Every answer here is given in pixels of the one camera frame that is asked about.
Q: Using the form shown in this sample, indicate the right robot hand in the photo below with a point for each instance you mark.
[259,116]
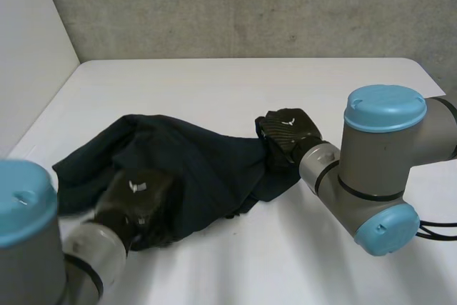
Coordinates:
[285,130]

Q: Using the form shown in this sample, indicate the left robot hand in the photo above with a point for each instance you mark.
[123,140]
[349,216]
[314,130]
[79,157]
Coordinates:
[137,199]

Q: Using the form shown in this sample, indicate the dark blue shorts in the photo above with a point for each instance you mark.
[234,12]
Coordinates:
[200,162]

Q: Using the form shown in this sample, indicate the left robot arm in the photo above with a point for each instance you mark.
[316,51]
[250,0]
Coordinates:
[32,233]

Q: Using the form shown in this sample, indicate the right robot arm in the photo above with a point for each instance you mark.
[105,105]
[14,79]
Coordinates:
[378,162]

